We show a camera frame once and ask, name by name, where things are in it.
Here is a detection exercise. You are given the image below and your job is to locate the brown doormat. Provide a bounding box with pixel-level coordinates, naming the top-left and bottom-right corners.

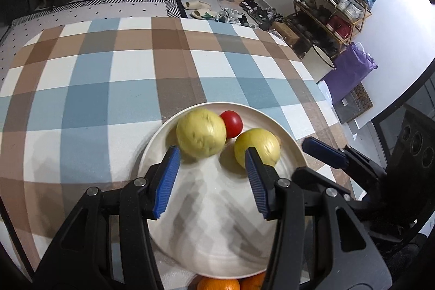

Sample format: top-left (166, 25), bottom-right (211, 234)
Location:
top-left (333, 83), bottom-right (373, 124)

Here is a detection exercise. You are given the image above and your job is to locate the orange tangerine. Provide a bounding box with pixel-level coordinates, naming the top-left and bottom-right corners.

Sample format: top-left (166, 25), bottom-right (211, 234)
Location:
top-left (196, 277), bottom-right (240, 290)
top-left (240, 272), bottom-right (266, 290)

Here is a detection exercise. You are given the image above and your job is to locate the yellow-green guava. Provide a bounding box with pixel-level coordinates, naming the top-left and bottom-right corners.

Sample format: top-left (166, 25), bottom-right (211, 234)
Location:
top-left (234, 128), bottom-right (280, 168)
top-left (176, 108), bottom-right (227, 159)

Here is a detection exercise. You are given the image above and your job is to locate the purple bag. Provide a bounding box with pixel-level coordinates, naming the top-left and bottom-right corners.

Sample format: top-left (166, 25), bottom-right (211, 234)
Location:
top-left (321, 42), bottom-right (378, 104)

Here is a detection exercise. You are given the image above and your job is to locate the red tomato front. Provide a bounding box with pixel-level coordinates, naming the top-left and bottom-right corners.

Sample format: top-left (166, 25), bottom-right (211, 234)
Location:
top-left (220, 110), bottom-right (243, 139)

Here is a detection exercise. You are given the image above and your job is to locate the cream round plate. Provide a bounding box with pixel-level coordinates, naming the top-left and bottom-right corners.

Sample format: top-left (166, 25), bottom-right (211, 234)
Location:
top-left (138, 102), bottom-right (307, 279)

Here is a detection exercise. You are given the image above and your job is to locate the wooden shoe rack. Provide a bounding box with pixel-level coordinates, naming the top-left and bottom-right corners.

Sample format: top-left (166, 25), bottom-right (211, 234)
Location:
top-left (289, 0), bottom-right (376, 58)

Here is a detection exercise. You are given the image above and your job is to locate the plaid checkered tablecloth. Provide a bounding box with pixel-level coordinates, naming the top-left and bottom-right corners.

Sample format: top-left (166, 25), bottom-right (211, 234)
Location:
top-left (1, 17), bottom-right (347, 266)

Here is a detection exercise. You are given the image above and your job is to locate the white waste bin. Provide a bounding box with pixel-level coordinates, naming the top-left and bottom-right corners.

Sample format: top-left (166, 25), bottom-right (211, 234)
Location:
top-left (302, 45), bottom-right (336, 82)

